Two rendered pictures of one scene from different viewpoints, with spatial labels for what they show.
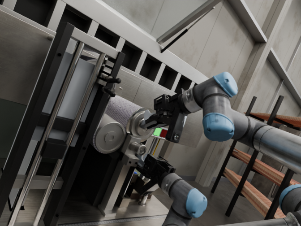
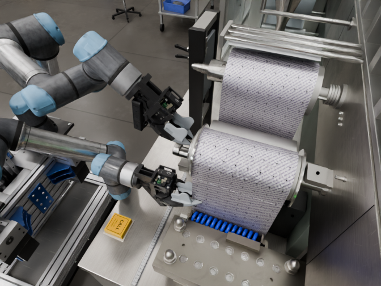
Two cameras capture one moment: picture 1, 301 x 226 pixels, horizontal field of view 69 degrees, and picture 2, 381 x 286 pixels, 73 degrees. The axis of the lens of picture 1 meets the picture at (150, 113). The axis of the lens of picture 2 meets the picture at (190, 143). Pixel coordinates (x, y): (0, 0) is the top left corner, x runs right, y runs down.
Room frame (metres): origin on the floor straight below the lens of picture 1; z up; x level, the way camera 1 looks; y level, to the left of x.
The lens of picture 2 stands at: (1.24, -0.21, 1.78)
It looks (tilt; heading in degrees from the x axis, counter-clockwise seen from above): 49 degrees down; 153
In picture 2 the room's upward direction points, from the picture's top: straight up
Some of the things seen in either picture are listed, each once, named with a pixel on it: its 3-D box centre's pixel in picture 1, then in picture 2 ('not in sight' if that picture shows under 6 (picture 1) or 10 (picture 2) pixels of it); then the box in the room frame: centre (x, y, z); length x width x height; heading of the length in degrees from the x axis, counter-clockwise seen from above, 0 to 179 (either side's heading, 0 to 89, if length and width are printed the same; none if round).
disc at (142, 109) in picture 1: (142, 125); (199, 150); (0.86, 0.01, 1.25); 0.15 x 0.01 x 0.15; 132
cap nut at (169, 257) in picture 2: not in sight; (169, 255); (1.01, -0.16, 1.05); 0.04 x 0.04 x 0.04
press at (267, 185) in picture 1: (279, 158); not in sight; (6.30, -3.93, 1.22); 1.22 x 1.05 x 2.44; 136
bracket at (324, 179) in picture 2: not in sight; (319, 175); (1.08, 0.21, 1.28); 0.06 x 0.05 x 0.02; 42
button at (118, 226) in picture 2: not in sight; (118, 225); (0.79, -0.27, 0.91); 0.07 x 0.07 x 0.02; 42
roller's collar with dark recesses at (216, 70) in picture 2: not in sight; (219, 71); (0.67, 0.18, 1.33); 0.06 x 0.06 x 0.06; 42
